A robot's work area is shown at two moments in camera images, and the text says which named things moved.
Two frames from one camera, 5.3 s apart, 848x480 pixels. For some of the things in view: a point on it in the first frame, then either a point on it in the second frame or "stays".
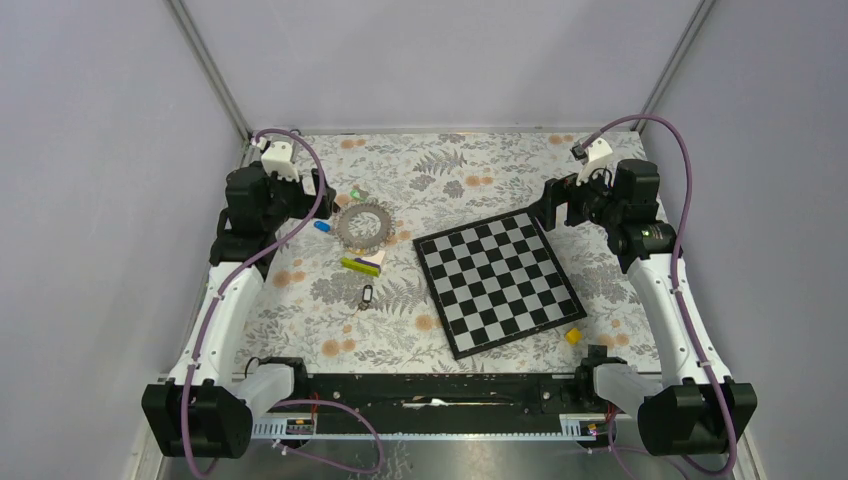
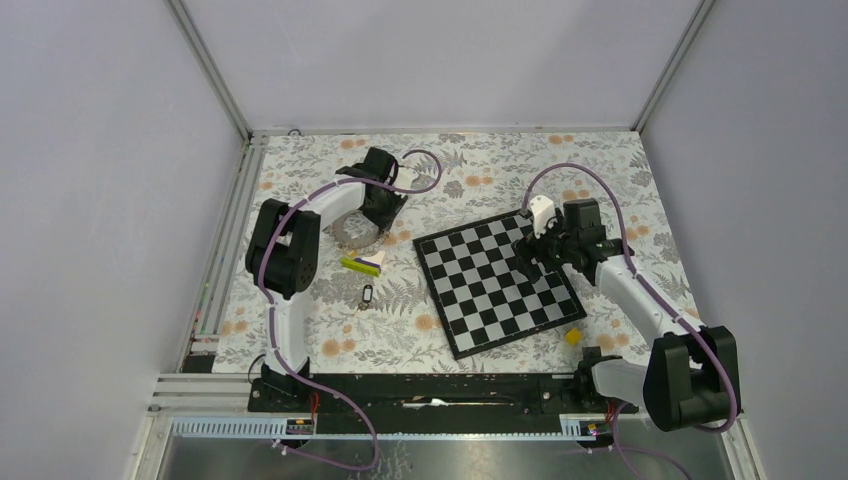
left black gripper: (306, 201) → (384, 220)
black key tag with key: (367, 295) stays
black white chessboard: (496, 281) stays
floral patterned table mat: (350, 293) stays
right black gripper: (563, 191) → (527, 248)
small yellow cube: (574, 336) stays
